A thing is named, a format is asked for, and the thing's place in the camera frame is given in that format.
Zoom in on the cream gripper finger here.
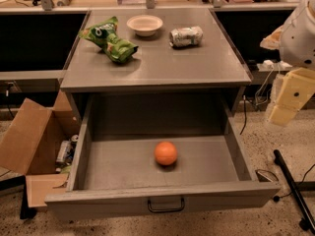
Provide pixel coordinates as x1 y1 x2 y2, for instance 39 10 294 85
268 68 315 127
260 26 283 50

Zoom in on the orange fruit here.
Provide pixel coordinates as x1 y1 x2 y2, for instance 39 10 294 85
154 142 177 166

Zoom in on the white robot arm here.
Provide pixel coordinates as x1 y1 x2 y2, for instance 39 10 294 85
260 0 315 128

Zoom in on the grey cabinet counter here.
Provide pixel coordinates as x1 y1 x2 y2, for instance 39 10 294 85
61 8 251 92

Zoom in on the open grey top drawer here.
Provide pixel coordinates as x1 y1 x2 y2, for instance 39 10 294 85
45 92 280 220

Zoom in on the white power strip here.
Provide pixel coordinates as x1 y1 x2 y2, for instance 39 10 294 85
262 60 291 70

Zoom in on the crushed silver can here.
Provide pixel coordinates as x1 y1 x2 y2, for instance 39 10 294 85
169 26 203 48

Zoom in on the white paper bowl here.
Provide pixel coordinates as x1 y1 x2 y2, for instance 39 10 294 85
127 15 163 37

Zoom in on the black floor stand leg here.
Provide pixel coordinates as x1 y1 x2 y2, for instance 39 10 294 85
273 149 315 235

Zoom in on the green chip bag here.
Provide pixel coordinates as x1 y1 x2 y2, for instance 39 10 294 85
79 16 138 64

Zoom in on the bottle inside cardboard box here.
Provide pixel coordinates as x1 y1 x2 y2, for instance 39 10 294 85
56 135 79 163

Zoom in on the brown cardboard box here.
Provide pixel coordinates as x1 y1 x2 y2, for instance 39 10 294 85
0 91 80 208

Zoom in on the black drawer handle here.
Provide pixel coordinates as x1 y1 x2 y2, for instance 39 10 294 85
147 198 185 213

